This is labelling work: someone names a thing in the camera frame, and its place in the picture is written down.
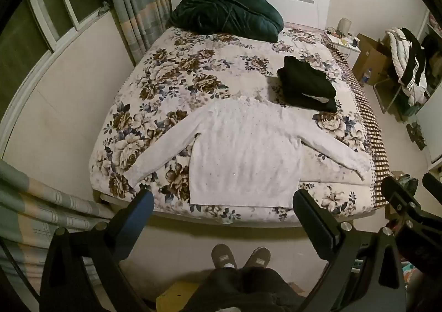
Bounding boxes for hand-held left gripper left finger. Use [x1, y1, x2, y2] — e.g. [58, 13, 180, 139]
[39, 189, 155, 312]

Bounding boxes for metal folding chair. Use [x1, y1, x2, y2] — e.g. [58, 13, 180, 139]
[375, 74, 404, 114]

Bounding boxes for dark green duvet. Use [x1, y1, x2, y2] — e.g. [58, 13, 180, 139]
[167, 0, 284, 44]

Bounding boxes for white knit sweater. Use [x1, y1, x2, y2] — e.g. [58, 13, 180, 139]
[123, 98, 372, 208]

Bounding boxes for cardboard box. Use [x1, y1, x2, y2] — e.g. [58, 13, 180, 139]
[352, 33, 392, 86]

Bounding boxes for white nightstand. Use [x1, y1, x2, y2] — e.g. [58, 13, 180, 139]
[325, 31, 361, 64]

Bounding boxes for floral bedspread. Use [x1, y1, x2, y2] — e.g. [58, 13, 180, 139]
[89, 27, 375, 224]

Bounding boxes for green striped curtain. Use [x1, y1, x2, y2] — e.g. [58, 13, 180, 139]
[100, 0, 171, 66]
[0, 160, 114, 299]

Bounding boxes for dark patterned slippers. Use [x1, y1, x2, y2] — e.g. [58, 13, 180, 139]
[407, 121, 428, 151]

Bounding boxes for yellow box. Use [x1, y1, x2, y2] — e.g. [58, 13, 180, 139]
[155, 281, 201, 312]

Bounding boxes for checkered bed sheet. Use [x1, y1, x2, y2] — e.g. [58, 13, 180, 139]
[325, 31, 391, 209]

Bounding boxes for person's grey shoe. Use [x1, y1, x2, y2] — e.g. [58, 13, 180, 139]
[211, 244, 237, 269]
[243, 247, 272, 268]

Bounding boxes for person's right grey shoe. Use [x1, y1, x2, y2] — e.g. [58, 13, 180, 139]
[243, 247, 272, 268]

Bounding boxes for black folded garment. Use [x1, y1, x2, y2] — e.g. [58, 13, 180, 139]
[277, 56, 338, 113]

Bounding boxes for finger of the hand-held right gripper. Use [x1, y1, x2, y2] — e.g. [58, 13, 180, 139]
[422, 172, 442, 197]
[381, 176, 422, 226]

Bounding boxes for black jacket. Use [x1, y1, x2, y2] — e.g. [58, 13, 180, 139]
[401, 27, 429, 88]

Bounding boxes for person's left grey shoe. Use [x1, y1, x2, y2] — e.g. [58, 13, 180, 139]
[211, 244, 237, 269]

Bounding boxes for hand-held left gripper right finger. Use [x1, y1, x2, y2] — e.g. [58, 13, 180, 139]
[293, 189, 406, 312]

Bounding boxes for white headboard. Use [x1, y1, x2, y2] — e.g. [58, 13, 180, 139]
[169, 0, 330, 30]

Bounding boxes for white framed window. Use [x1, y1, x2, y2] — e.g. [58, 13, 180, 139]
[0, 0, 111, 161]

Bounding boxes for person's dark trouser legs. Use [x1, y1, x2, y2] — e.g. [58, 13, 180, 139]
[186, 265, 306, 312]

